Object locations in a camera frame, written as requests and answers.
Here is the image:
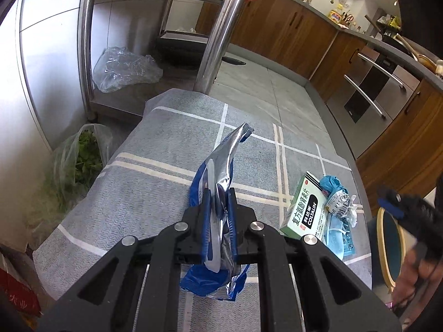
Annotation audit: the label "green white medicine box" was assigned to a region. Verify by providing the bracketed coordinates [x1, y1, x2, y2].
[279, 171, 327, 240]

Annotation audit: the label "black frying pan on shelf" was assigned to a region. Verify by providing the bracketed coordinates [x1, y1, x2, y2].
[155, 31, 247, 72]

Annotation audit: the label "clear plastic bag on shelf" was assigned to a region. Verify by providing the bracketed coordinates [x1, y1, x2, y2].
[92, 46, 163, 93]

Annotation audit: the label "black range hood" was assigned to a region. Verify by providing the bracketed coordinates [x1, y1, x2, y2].
[399, 0, 442, 58]

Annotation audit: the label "black wok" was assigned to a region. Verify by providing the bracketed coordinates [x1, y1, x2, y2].
[365, 14, 418, 61]

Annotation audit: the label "grey checked table cloth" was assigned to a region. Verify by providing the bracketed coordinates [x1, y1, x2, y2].
[34, 89, 357, 299]

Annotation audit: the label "right hand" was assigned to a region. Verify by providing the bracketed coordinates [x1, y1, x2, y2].
[391, 243, 436, 307]

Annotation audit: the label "blue wet wipes packet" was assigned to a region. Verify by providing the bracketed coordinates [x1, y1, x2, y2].
[180, 123, 254, 301]

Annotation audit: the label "wooden kitchen cabinets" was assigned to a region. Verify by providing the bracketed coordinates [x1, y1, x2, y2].
[195, 0, 443, 217]

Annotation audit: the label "blue face mask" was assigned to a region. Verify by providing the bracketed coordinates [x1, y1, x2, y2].
[319, 175, 357, 260]

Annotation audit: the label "teal bin with yellow rim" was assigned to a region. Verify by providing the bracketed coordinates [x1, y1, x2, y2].
[367, 207, 407, 298]

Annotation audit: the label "stainless steel shelf rack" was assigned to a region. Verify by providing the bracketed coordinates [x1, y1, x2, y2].
[77, 0, 246, 122]

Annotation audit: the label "bag of green vegetables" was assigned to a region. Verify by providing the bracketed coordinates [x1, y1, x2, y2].
[24, 124, 115, 250]

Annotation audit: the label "stainless built-in oven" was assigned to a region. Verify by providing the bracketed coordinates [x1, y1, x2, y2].
[327, 46, 419, 157]

